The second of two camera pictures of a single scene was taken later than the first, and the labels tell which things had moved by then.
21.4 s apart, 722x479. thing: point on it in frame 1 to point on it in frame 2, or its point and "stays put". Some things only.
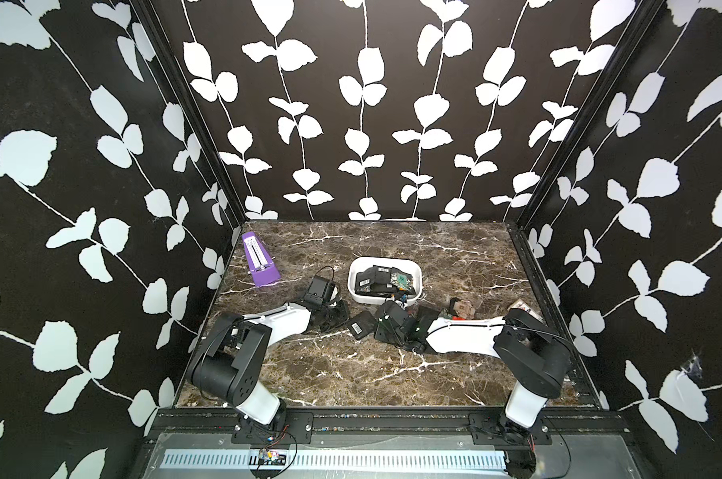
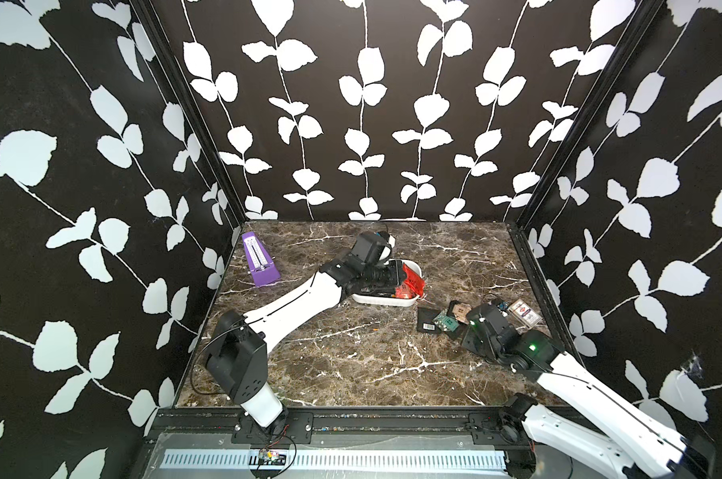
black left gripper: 343,314 to 394,267
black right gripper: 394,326 to 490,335
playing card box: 519,303 stays put
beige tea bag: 464,308 stays put
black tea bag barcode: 426,315 stays put
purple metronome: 263,268 stays put
